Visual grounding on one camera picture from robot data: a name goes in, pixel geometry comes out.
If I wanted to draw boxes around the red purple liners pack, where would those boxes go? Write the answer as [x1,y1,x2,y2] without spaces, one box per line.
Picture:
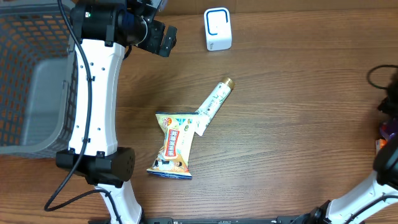
[379,118,397,141]

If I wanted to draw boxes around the orange snack packet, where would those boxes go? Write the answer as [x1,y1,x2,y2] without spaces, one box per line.
[375,139,387,154]

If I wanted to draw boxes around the white conditioner tube gold cap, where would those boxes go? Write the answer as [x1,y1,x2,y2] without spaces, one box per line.
[195,77,235,136]

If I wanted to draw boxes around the cream snack bag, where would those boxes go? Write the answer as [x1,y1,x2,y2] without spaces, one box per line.
[147,112,199,179]

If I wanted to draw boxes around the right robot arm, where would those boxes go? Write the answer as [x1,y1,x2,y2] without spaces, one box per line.
[292,65,397,224]

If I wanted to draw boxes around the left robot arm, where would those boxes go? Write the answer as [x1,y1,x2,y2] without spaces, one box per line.
[56,1,177,223]

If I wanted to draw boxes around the white barcode scanner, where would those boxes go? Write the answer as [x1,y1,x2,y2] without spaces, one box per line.
[203,7,232,52]

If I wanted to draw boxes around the grey plastic shopping basket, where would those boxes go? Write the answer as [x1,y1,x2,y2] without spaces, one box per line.
[1,1,78,158]

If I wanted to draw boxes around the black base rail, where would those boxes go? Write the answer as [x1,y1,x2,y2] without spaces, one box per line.
[140,214,308,224]

